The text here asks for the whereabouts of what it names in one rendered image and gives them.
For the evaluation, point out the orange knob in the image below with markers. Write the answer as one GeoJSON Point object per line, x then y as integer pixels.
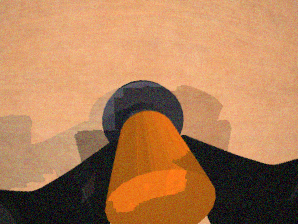
{"type": "Point", "coordinates": [155, 178]}

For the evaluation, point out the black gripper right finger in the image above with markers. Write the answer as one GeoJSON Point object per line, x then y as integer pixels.
{"type": "Point", "coordinates": [247, 192]}

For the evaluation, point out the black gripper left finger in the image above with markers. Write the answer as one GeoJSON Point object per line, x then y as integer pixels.
{"type": "Point", "coordinates": [77, 197]}

